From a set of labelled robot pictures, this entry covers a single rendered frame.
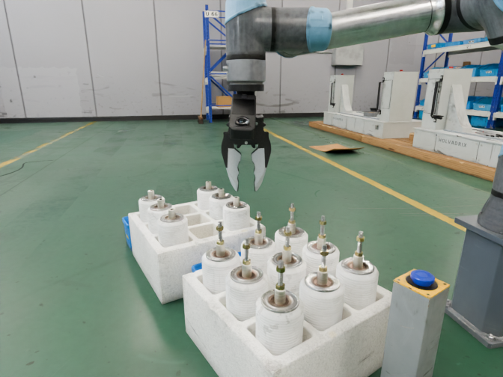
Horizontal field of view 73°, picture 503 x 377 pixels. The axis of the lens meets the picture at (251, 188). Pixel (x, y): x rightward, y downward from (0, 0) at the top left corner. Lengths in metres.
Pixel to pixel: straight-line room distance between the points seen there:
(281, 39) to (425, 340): 0.60
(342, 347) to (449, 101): 3.05
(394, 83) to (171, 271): 3.47
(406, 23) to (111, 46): 6.53
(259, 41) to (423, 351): 0.64
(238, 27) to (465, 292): 0.93
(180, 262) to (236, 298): 0.38
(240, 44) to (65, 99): 6.71
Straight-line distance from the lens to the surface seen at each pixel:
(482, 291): 1.13
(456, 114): 3.56
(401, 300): 0.71
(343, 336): 0.78
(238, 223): 1.19
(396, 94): 4.17
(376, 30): 0.84
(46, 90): 7.37
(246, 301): 0.77
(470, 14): 0.86
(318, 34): 0.68
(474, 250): 1.12
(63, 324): 1.19
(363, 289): 0.84
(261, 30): 0.66
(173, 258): 1.09
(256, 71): 0.66
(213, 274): 0.86
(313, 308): 0.76
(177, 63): 7.03
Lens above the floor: 0.66
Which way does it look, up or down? 17 degrees down
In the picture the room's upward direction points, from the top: straight up
